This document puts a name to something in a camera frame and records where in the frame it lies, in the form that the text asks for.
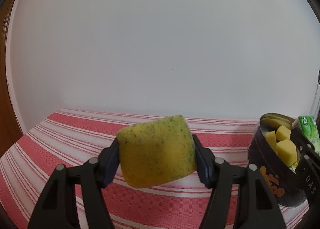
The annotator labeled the plain yellow sponge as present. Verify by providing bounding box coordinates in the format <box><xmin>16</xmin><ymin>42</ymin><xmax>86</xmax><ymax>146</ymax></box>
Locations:
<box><xmin>275</xmin><ymin>125</ymin><xmax>292</xmax><ymax>142</ymax></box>
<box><xmin>276</xmin><ymin>139</ymin><xmax>298</xmax><ymax>167</ymax></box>

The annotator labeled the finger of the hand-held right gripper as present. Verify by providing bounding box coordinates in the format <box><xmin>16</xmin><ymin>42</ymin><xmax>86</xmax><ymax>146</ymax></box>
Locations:
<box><xmin>290</xmin><ymin>126</ymin><xmax>320</xmax><ymax>169</ymax></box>

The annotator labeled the red white striped cloth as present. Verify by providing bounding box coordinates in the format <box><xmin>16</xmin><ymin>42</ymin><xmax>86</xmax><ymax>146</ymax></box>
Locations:
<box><xmin>0</xmin><ymin>109</ymin><xmax>310</xmax><ymax>229</ymax></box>

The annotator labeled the green-speckled yellow sponge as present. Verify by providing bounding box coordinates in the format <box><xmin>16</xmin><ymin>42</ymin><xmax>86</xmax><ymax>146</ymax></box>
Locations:
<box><xmin>116</xmin><ymin>114</ymin><xmax>197</xmax><ymax>189</ymax></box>

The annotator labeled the black round metal tin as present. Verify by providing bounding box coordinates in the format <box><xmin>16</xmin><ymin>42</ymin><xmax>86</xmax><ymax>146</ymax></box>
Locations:
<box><xmin>247</xmin><ymin>113</ymin><xmax>309</xmax><ymax>208</ymax></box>

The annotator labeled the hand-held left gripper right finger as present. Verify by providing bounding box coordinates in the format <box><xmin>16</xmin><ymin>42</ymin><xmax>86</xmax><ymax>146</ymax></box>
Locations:
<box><xmin>192</xmin><ymin>134</ymin><xmax>288</xmax><ymax>229</ymax></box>

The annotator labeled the green leaf-print tissue pack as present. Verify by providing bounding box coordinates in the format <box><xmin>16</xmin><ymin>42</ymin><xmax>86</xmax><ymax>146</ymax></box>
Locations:
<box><xmin>297</xmin><ymin>115</ymin><xmax>320</xmax><ymax>157</ymax></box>

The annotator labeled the brown wooden furniture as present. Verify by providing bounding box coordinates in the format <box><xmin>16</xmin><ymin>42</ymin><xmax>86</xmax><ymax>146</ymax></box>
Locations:
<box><xmin>0</xmin><ymin>0</ymin><xmax>24</xmax><ymax>159</ymax></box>

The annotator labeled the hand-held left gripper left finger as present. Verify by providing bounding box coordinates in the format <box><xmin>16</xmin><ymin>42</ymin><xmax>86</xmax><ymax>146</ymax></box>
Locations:
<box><xmin>27</xmin><ymin>137</ymin><xmax>121</xmax><ymax>229</ymax></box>

